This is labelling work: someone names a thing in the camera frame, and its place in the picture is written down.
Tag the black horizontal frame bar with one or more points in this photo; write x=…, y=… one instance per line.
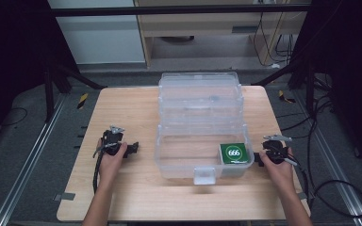
x=169, y=10

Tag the yellow black striped tape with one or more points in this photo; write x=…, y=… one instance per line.
x=284, y=97
x=82, y=101

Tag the person's right hand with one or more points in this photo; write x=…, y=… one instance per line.
x=279, y=175

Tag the white cabinet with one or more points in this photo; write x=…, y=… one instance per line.
x=100, y=37

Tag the green square box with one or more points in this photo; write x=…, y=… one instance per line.
x=234, y=153

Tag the black metal stand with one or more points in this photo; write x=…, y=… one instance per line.
x=298, y=78
x=56, y=84

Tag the aluminium floor rail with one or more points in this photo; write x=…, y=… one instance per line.
x=336, y=175
x=28, y=160

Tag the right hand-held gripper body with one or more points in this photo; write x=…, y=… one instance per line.
x=276, y=150

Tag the grey tape strip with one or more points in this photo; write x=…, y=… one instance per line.
x=64, y=196

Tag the clear plastic storage box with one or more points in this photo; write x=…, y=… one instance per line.
x=201, y=125

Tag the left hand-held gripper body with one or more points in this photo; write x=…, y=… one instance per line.
x=110, y=142

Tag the person's left hand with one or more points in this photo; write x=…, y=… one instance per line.
x=110, y=166

